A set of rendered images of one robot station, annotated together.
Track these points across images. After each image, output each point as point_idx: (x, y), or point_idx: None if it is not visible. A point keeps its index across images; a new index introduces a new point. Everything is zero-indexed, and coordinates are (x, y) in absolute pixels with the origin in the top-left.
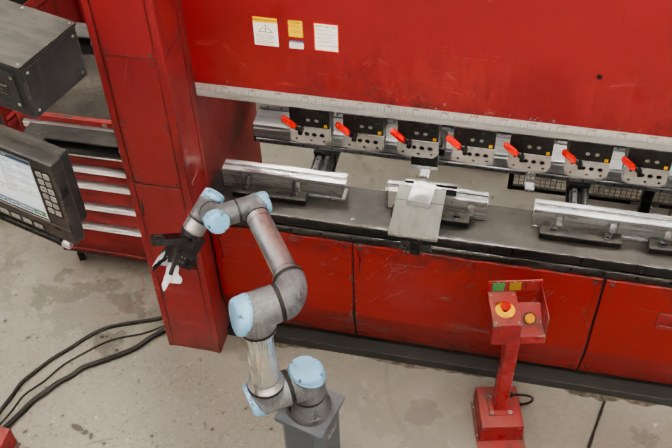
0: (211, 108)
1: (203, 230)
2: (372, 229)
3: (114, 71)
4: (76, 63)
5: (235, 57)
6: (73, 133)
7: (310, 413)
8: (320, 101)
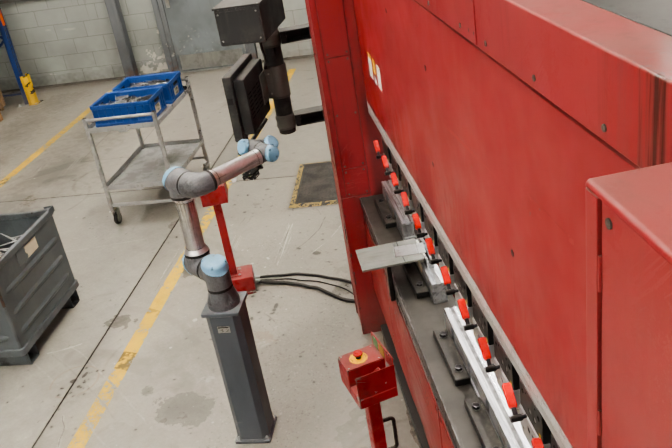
0: None
1: None
2: None
3: (316, 64)
4: (256, 29)
5: (369, 84)
6: None
7: (208, 296)
8: (385, 135)
